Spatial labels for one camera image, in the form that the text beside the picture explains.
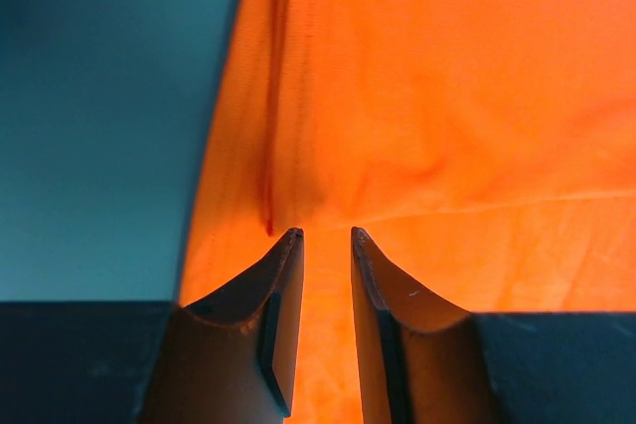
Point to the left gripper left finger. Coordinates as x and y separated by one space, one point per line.
229 357

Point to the orange t shirt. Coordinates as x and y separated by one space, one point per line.
488 146

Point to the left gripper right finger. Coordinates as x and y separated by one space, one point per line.
423 359

